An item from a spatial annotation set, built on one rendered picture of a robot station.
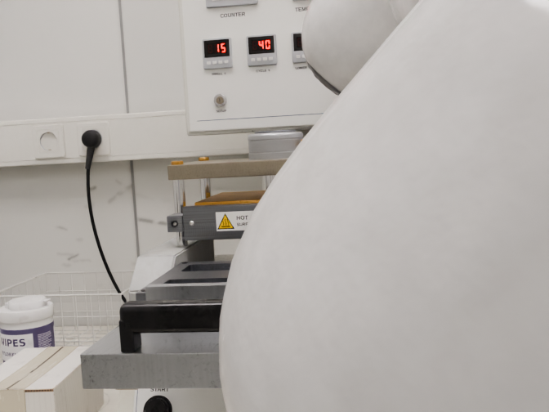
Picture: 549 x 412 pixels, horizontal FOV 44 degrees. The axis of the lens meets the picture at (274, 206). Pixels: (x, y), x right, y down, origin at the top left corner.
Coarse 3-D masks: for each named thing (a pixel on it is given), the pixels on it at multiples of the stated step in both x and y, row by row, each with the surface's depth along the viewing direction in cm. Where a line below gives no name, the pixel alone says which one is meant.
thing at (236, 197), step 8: (272, 176) 96; (224, 192) 107; (232, 192) 106; (240, 192) 105; (248, 192) 104; (256, 192) 103; (264, 192) 102; (200, 200) 94; (208, 200) 93; (216, 200) 92; (224, 200) 92; (232, 200) 91; (240, 200) 91; (248, 200) 90; (256, 200) 90
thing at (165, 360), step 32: (160, 288) 62; (192, 288) 61; (224, 288) 61; (96, 352) 56; (160, 352) 55; (192, 352) 55; (96, 384) 56; (128, 384) 56; (160, 384) 55; (192, 384) 55
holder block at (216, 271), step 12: (180, 264) 81; (192, 264) 81; (204, 264) 81; (216, 264) 80; (228, 264) 80; (168, 276) 74; (180, 276) 74; (192, 276) 73; (204, 276) 73; (216, 276) 73; (144, 288) 69; (144, 300) 67
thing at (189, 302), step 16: (128, 304) 55; (144, 304) 55; (160, 304) 55; (176, 304) 55; (192, 304) 55; (208, 304) 54; (128, 320) 55; (144, 320) 55; (160, 320) 55; (176, 320) 55; (192, 320) 54; (208, 320) 54; (128, 336) 55; (128, 352) 56
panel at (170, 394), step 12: (144, 396) 79; (156, 396) 79; (168, 396) 79; (180, 396) 79; (192, 396) 78; (204, 396) 78; (216, 396) 78; (144, 408) 78; (180, 408) 78; (192, 408) 78; (204, 408) 78; (216, 408) 78
